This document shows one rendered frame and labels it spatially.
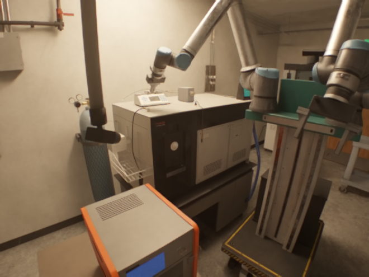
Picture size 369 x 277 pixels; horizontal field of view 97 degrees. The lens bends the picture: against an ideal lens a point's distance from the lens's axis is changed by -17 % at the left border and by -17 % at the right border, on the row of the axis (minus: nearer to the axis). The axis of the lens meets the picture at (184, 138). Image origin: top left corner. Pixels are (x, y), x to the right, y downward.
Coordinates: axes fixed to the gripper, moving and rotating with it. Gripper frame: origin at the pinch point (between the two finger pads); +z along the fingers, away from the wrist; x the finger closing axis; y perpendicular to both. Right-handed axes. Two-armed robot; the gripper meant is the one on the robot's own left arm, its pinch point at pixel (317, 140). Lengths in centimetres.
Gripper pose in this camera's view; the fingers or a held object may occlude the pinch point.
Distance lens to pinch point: 70.6
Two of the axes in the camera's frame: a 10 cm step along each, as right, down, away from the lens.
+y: -7.1, -1.8, -6.9
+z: -3.9, 9.1, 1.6
